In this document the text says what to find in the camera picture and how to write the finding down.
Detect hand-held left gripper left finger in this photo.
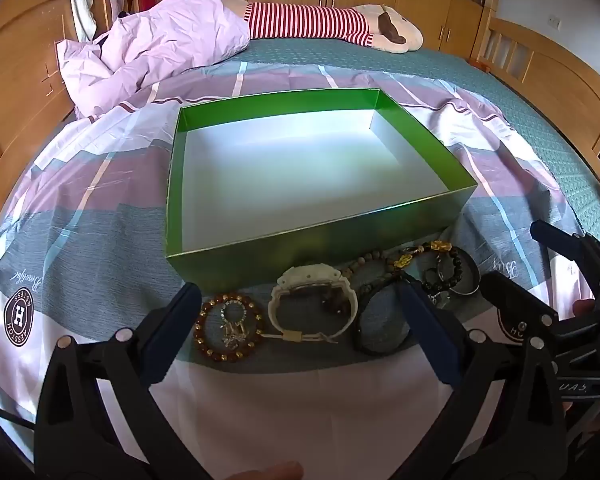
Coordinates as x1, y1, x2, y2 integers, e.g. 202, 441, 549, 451
34, 282, 203, 480

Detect person's left hand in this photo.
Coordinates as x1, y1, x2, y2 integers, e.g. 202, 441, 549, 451
224, 461, 305, 480

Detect black wristwatch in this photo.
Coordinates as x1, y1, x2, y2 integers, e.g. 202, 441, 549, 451
352, 272, 417, 357

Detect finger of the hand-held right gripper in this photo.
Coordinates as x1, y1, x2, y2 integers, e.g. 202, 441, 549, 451
529, 220, 600, 286
480, 272, 561, 348

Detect brown wooden bead bracelet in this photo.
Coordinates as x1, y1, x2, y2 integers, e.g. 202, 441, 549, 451
341, 250, 406, 306

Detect gold keychain pendant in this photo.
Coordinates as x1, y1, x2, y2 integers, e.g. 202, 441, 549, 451
219, 321, 249, 352

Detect teal bed mat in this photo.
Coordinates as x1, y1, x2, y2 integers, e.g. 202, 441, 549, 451
195, 37, 600, 251

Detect silver bangle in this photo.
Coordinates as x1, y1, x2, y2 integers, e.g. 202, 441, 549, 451
442, 247, 482, 297

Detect wooden headboard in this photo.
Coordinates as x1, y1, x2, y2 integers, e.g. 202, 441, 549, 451
0, 0, 83, 196

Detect pink duvet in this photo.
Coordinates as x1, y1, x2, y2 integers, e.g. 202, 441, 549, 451
56, 0, 252, 120

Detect wooden footboard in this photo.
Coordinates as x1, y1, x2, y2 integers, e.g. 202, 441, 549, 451
472, 10, 600, 181

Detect striped plush toy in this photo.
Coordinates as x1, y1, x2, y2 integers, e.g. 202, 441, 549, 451
224, 1, 424, 55

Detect amber bead bracelet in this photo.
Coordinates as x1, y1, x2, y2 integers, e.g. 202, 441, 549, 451
193, 295, 266, 363

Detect black bead bracelet gold charms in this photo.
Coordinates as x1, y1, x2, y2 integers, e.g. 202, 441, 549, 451
390, 241, 467, 295

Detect green cardboard box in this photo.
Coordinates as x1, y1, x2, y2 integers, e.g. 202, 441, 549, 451
164, 88, 478, 295

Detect clothes on chair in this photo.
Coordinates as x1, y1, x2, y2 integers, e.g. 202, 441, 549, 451
66, 0, 153, 43

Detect white wristwatch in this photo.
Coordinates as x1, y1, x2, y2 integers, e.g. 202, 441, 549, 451
263, 263, 359, 345

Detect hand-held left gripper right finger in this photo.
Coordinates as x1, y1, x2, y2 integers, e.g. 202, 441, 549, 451
399, 272, 573, 480

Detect black cable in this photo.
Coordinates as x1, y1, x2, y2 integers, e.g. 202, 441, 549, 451
0, 401, 37, 432

